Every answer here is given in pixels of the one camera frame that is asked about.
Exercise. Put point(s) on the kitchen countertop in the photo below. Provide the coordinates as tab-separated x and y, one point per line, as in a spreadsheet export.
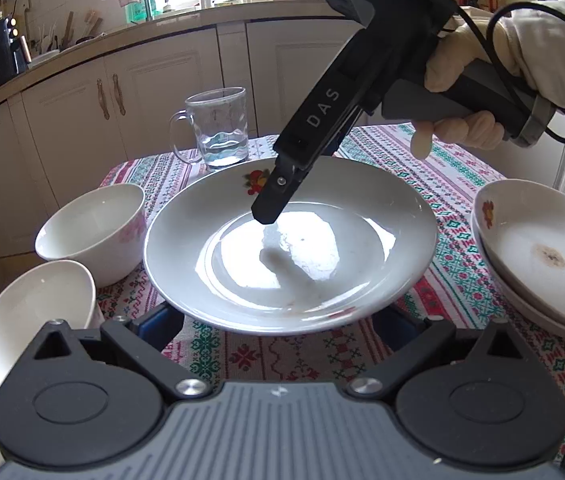
112	35

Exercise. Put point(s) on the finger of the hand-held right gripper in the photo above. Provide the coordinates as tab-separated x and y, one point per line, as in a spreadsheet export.
325	152
275	195

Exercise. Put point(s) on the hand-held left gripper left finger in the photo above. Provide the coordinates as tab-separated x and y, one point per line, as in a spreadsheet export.
155	327

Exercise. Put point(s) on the clear glass mug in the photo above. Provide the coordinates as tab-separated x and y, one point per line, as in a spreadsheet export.
222	125

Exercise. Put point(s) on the person's right hand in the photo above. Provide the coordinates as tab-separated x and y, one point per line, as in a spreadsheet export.
562	70

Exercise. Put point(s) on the metal kitchen faucet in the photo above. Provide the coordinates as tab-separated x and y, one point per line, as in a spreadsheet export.
146	0

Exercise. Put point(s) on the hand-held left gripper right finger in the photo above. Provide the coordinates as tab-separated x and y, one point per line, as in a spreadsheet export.
397	330

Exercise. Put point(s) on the white plate with flower print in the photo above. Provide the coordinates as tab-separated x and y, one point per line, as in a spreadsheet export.
522	308
362	220

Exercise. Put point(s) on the large white flower-print plate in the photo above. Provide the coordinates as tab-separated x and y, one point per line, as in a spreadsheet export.
537	255

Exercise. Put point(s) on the patterned red green tablecloth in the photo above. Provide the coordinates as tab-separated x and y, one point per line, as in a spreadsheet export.
462	170

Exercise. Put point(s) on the white kitchen cabinets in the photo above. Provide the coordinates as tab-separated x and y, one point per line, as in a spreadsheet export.
152	95

